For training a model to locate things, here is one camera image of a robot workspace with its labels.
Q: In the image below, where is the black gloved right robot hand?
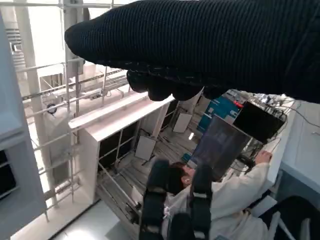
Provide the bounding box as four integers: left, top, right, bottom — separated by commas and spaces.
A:
64, 0, 320, 103

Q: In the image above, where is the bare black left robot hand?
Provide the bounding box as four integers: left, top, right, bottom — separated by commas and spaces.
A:
138, 159, 215, 240

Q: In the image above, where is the white square panel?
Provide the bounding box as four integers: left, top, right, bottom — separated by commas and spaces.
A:
134, 134, 157, 161
172, 112, 192, 133

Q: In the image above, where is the blue cardboard box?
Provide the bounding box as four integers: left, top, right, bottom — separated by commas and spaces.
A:
199, 96, 241, 133

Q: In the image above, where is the person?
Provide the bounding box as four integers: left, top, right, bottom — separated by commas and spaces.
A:
161, 149, 273, 240

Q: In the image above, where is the white shelf unit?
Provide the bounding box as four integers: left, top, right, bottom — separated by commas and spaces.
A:
68, 89, 176, 208

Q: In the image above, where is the translucent computer monitor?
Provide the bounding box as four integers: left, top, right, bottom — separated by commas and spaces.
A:
192, 116, 252, 181

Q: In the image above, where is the black computer monitor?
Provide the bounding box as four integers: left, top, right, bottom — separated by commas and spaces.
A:
232, 101, 286, 145

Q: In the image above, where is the grey cabinet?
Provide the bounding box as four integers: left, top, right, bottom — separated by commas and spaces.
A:
0, 12, 48, 240

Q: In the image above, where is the white desk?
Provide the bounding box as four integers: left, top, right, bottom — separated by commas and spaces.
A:
259, 99, 320, 191

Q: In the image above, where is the dark office chair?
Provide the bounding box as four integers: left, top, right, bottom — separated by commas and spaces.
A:
249, 194, 320, 240

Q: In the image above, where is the white metal frame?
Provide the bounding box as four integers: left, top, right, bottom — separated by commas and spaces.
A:
14, 0, 131, 221

